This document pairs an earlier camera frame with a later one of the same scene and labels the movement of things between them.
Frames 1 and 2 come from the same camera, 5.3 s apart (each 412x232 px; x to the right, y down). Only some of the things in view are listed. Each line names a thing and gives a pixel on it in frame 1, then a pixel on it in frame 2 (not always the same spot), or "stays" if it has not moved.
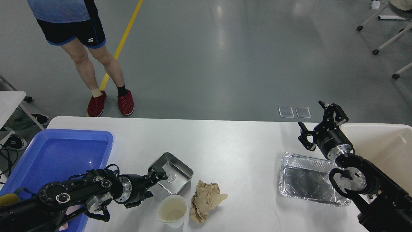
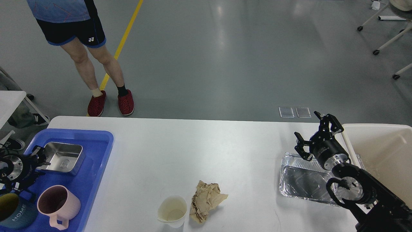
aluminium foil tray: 308,179 stays
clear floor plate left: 286,112 stays
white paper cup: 172,210 stays
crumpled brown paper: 207,196 stays
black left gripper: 134,186 -> 18,168
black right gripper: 330,141 -> 326,148
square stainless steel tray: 179,173 -> 64,157
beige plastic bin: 388,146 stays
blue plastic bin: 56,155 stays
